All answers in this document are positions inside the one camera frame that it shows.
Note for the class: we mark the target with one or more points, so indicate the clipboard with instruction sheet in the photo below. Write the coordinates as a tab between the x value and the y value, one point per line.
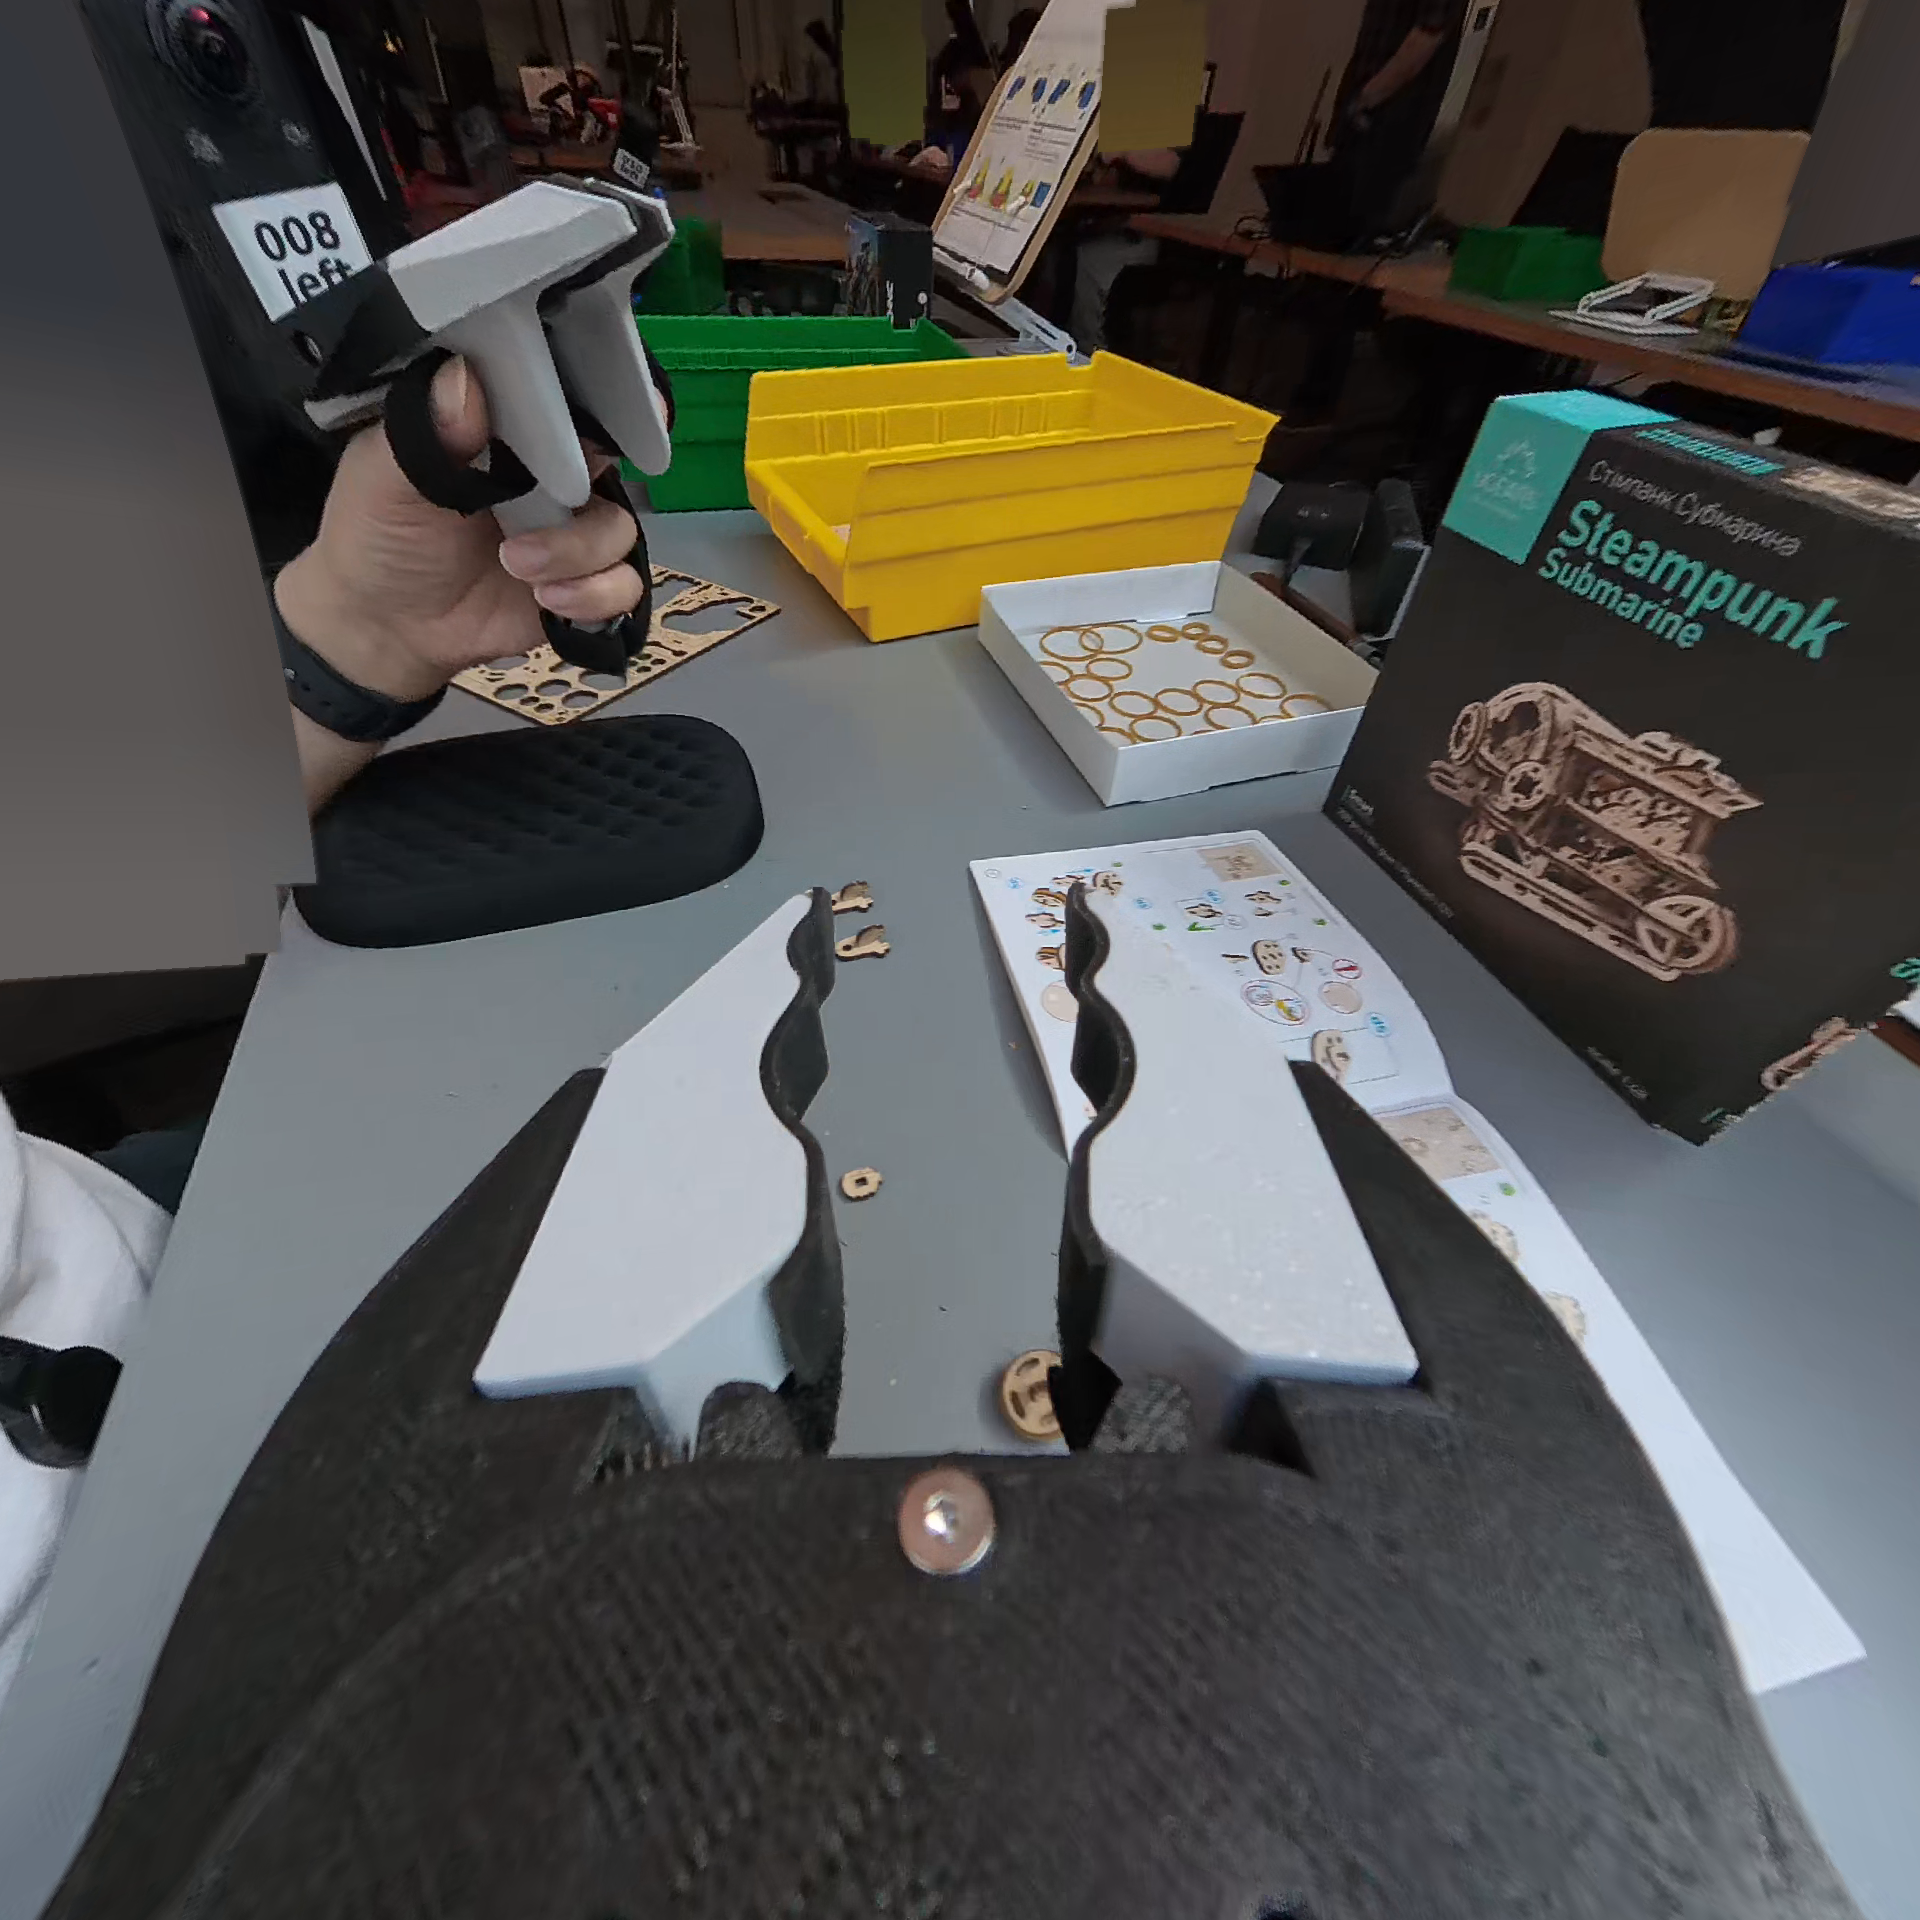
1036	150

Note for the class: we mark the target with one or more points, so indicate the black padded wrist rest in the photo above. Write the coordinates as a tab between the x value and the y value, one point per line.
523	827

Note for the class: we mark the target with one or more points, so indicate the small oval wooden piece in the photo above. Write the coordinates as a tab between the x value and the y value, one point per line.
1331	1052

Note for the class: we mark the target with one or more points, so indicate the blue bin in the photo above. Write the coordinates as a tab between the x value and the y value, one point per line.
1829	317

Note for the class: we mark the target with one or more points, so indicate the wooden background table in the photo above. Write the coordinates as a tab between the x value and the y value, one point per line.
1424	300

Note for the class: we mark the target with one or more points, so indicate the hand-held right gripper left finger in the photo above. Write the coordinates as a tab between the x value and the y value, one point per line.
660	1202

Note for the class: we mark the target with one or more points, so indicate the round wooden piece with holes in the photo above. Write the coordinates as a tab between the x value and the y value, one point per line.
1026	1395

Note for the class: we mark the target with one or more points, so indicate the person's left forearm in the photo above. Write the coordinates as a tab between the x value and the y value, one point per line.
332	764

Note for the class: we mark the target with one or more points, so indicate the yellow plastic bin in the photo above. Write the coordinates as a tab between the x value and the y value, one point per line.
1020	525

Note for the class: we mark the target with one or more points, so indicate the small green bin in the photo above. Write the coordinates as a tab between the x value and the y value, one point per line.
1522	263

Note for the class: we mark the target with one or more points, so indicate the green plastic bin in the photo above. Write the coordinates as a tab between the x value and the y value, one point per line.
720	390

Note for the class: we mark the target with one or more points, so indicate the person's left hand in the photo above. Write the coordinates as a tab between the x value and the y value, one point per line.
404	587

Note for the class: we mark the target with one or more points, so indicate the black model kit box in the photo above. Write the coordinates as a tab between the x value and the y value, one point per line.
1651	691

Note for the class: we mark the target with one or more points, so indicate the group of wooden rings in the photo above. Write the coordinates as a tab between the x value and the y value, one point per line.
1118	686

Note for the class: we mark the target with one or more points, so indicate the small black box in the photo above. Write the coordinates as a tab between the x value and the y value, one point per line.
886	271

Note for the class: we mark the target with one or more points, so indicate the white instruction booklet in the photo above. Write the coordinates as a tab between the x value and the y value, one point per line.
1651	1501

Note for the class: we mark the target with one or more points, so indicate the white cardboard tray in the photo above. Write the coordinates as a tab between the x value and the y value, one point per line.
1200	764

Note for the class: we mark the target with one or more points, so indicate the white t-shirt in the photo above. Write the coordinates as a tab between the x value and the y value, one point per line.
75	1277

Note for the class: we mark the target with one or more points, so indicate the grey desk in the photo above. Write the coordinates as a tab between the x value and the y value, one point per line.
451	1050

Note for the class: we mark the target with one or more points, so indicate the white stand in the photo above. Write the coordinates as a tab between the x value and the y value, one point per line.
1635	300

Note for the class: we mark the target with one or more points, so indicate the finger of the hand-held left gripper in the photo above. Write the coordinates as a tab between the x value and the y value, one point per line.
642	234
510	254

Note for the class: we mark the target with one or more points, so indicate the black wristband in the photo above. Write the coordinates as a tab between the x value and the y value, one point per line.
352	699

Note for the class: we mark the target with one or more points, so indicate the black device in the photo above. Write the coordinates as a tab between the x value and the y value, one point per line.
1348	534

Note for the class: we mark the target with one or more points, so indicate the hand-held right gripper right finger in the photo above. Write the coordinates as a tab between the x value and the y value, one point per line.
1230	1202

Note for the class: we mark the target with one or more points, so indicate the laser-cut wooden sheet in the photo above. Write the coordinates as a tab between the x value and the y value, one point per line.
690	622

